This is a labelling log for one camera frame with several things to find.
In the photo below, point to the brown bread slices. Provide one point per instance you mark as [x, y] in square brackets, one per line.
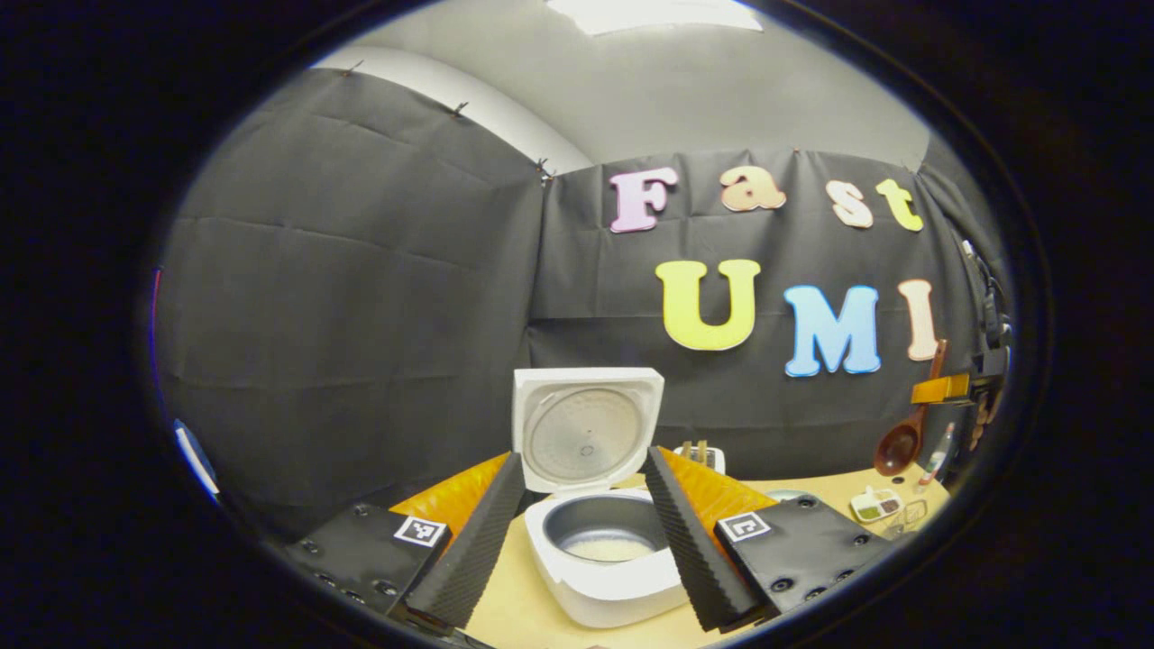
[688, 449]

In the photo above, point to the white toaster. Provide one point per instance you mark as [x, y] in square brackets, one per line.
[712, 461]

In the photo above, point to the white divided grain dish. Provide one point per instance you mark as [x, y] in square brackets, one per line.
[876, 505]

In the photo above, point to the clear plastic water bottle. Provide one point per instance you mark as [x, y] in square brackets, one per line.
[938, 455]

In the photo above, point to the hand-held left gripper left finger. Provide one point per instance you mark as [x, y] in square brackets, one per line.
[469, 559]

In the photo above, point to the ceiling light panel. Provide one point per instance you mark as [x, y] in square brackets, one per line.
[654, 11]

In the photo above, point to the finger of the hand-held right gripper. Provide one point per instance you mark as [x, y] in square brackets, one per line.
[938, 388]

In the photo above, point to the brown wooden spoon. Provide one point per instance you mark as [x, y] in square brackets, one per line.
[897, 446]

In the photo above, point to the black backdrop cloth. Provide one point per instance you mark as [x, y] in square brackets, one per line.
[343, 315]

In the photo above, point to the white rice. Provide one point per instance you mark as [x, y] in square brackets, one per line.
[609, 548]

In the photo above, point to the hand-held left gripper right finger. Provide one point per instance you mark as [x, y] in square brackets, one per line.
[694, 550]

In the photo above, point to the white rice cooker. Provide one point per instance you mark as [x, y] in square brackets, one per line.
[586, 428]

